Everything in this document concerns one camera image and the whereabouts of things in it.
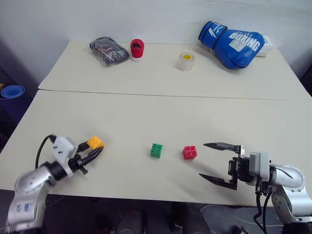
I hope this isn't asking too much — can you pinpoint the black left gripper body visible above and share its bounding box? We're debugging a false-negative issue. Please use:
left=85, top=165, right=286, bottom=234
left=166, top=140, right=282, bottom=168
left=68, top=145, right=89, bottom=175

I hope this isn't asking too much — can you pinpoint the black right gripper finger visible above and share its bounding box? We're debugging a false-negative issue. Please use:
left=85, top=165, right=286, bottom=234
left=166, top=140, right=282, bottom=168
left=203, top=142, right=246, bottom=159
left=198, top=173, right=238, bottom=191

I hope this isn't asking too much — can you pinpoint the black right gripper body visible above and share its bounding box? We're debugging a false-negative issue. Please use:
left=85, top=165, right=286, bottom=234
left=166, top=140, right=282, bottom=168
left=228, top=156, right=255, bottom=184

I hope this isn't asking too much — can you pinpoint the yellow toy brick cube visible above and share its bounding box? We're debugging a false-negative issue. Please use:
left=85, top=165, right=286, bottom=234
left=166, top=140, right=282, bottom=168
left=87, top=135, right=106, bottom=150

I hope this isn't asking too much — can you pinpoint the red toy brick cube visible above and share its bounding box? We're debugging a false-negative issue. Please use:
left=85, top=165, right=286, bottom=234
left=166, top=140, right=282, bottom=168
left=182, top=145, right=198, bottom=160

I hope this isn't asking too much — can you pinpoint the green toy brick cube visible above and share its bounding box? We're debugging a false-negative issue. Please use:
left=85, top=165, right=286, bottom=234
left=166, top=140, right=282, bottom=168
left=149, top=143, right=164, bottom=159

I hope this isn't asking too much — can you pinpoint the clear tape roll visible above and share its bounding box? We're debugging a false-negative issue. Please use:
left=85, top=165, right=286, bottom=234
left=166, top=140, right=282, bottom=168
left=176, top=52, right=196, bottom=72

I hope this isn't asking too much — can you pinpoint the rolled blue foam mat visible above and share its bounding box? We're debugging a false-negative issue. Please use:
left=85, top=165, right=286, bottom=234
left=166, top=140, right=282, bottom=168
left=0, top=84, right=26, bottom=99

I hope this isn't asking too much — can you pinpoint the blue boxing glove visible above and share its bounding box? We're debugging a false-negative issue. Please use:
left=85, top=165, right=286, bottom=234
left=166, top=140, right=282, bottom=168
left=197, top=21, right=265, bottom=70

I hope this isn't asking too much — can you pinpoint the black item in plastic bag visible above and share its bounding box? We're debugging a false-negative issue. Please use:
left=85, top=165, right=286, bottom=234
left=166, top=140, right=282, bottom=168
left=88, top=37, right=130, bottom=67

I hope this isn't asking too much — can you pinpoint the white box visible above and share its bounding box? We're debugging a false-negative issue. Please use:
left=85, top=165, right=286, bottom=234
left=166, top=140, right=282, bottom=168
left=255, top=35, right=274, bottom=58

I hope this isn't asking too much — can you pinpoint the small red shoe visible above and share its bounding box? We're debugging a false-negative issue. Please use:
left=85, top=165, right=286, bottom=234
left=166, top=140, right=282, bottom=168
left=130, top=38, right=145, bottom=63

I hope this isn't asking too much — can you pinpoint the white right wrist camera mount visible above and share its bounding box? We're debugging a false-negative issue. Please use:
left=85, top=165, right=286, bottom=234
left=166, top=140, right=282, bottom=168
left=249, top=151, right=271, bottom=182

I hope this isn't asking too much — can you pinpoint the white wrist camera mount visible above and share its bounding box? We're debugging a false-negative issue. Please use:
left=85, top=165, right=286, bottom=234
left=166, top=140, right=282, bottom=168
left=249, top=151, right=271, bottom=182
left=51, top=136, right=79, bottom=176

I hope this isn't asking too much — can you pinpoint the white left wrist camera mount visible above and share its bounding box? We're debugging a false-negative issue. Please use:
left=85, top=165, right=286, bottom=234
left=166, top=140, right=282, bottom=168
left=51, top=136, right=79, bottom=176

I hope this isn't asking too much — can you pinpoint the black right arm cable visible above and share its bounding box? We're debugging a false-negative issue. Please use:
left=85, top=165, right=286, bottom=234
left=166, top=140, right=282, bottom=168
left=253, top=185, right=273, bottom=233

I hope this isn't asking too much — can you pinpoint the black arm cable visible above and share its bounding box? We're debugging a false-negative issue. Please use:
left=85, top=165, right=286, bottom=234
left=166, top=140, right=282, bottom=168
left=253, top=185, right=273, bottom=233
left=35, top=134, right=56, bottom=170

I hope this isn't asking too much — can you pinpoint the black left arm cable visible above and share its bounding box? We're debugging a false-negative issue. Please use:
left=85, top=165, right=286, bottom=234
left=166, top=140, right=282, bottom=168
left=35, top=134, right=56, bottom=170

